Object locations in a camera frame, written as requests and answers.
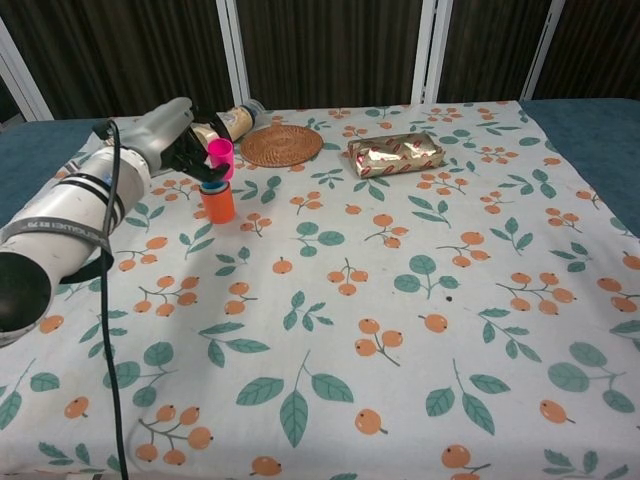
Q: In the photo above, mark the pink plastic cup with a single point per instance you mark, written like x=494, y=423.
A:
x=221, y=152

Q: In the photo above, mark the orange plastic cup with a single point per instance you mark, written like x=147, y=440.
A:
x=217, y=207

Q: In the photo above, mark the blue felt table cover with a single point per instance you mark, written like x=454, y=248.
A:
x=590, y=135

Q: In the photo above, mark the dark folding screen panel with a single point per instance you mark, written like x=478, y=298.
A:
x=590, y=45
x=125, y=55
x=490, y=45
x=330, y=50

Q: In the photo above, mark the gold foil snack packet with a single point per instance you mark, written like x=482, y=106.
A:
x=395, y=156

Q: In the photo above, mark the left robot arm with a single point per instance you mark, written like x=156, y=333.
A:
x=70, y=220

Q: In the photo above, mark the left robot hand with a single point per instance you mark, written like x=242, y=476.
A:
x=160, y=132

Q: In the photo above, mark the light blue plastic cup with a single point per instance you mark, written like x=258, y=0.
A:
x=216, y=187

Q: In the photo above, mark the round woven rattan coaster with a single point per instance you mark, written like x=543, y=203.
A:
x=287, y=147

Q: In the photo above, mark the floral printed tablecloth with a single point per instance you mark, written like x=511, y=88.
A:
x=375, y=300

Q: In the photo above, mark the cream squeeze bottle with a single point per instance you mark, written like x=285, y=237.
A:
x=240, y=122

